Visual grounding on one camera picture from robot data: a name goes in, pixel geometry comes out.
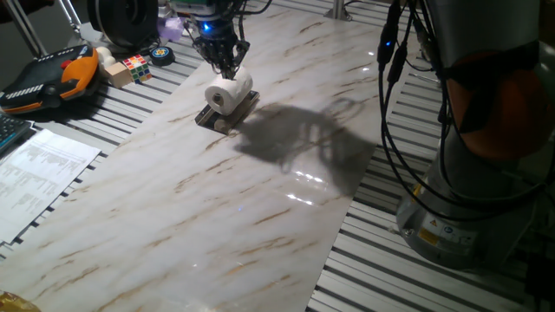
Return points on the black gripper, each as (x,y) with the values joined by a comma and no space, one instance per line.
(219,34)

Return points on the white toilet paper roll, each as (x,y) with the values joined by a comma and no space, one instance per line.
(232,91)

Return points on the silver and orange robot arm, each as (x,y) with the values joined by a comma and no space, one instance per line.
(481,130)

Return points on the shiny metal paper roll holder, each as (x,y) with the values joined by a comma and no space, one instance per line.
(234,119)

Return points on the pale purple object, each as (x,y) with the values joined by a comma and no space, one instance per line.
(170,28)

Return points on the round black and blue disc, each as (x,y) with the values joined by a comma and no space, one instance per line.
(161,55)

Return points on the colourful rubik's cube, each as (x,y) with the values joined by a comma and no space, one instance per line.
(138,69)

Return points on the plain wooden cube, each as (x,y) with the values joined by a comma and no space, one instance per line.
(118,76)

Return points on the black filament spool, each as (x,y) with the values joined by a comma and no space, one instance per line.
(123,19)

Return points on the white rounded figurine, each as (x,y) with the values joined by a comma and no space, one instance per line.
(105,56)

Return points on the white marble pattern mat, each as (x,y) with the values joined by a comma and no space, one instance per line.
(195,208)

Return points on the grey metal rod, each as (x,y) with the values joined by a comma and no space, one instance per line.
(71,13)
(26,28)

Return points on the black and orange teach pendant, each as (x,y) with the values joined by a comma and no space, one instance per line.
(47,82)

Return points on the printed white paper sheets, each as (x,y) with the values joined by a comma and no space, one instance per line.
(39,182)

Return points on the black computer keyboard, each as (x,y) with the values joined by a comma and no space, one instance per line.
(11,130)

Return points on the gold foil bag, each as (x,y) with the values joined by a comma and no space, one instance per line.
(15,303)

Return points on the long aluminium frame beam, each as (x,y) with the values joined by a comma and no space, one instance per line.
(337,11)

